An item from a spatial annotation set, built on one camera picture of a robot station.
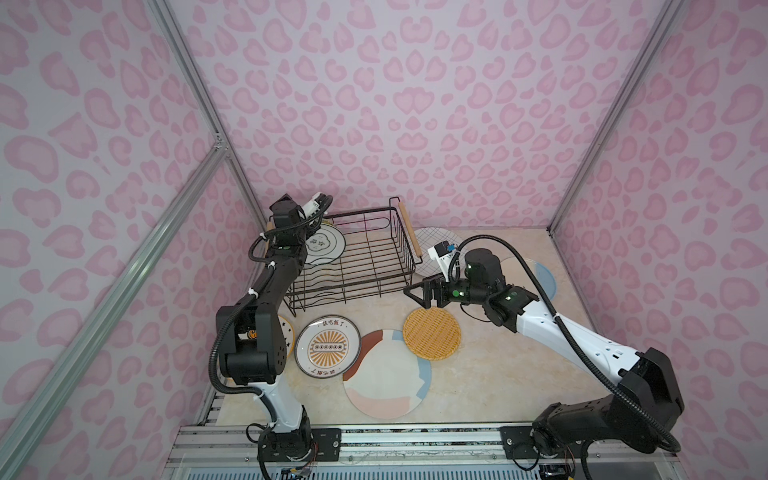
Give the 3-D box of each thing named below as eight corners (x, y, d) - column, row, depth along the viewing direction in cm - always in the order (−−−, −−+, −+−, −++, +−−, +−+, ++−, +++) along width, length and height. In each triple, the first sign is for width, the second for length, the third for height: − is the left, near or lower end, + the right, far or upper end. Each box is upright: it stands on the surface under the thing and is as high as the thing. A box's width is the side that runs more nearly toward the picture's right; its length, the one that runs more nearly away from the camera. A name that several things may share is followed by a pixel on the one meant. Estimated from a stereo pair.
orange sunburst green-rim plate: (289, 378, 86) (287, 376, 84) (302, 317, 98) (301, 314, 96) (358, 378, 86) (358, 376, 84) (363, 317, 98) (362, 314, 96)
